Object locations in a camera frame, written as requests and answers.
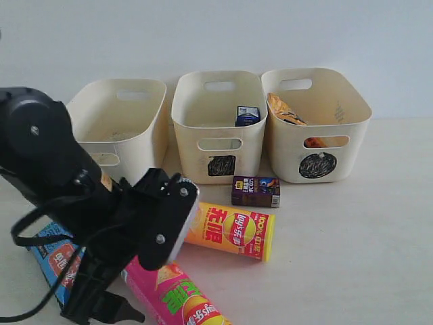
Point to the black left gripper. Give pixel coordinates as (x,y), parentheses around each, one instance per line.
(106,255)

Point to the pink Lays chips can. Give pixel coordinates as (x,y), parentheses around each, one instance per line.
(171,296)

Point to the blue noodle packet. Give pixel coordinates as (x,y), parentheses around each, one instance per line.
(53,258)

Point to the yellow Lays chips can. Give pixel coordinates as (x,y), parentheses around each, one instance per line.
(232,230)

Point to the blue white milk carton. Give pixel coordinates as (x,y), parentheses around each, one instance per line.
(247,115)

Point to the orange black noodle packet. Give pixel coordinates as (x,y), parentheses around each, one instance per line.
(282,111)

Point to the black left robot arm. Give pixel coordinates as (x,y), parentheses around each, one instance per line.
(85,227)

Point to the purple drink carton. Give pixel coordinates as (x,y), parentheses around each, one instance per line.
(256,191)

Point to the cream bin triangle mark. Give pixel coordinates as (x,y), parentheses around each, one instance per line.
(122,124)

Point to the cream bin square mark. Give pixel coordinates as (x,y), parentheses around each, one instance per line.
(211,148)

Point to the cream bin circle mark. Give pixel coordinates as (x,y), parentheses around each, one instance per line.
(335,115)

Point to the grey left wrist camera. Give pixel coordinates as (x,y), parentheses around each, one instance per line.
(172,204)

